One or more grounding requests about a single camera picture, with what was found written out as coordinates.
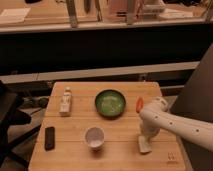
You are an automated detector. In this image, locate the white cup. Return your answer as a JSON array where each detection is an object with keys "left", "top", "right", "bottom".
[{"left": 84, "top": 127, "right": 105, "bottom": 150}]

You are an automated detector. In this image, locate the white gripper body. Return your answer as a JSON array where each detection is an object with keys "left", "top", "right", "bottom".
[{"left": 140, "top": 121, "right": 160, "bottom": 140}]

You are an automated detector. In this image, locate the white plastic bottle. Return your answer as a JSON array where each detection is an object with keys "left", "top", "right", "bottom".
[{"left": 59, "top": 87, "right": 72, "bottom": 117}]

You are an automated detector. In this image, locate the green bowl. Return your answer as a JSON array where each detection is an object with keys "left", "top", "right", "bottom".
[{"left": 95, "top": 89, "right": 126, "bottom": 118}]

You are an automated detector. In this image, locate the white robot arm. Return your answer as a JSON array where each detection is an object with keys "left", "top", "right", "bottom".
[{"left": 136, "top": 97, "right": 213, "bottom": 153}]

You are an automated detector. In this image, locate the black office chair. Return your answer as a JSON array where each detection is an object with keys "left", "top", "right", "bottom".
[{"left": 0, "top": 80, "right": 40, "bottom": 168}]

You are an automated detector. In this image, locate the orange carrot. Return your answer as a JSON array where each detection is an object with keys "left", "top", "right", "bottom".
[{"left": 136, "top": 97, "right": 144, "bottom": 113}]

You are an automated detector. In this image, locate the white sponge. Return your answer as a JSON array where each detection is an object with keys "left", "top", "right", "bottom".
[{"left": 138, "top": 136, "right": 152, "bottom": 154}]

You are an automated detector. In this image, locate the dark panel at right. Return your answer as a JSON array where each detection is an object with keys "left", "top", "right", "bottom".
[{"left": 170, "top": 43, "right": 213, "bottom": 171}]

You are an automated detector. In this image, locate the black rectangular block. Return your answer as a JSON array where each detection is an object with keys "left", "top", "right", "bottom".
[{"left": 44, "top": 127, "right": 55, "bottom": 151}]

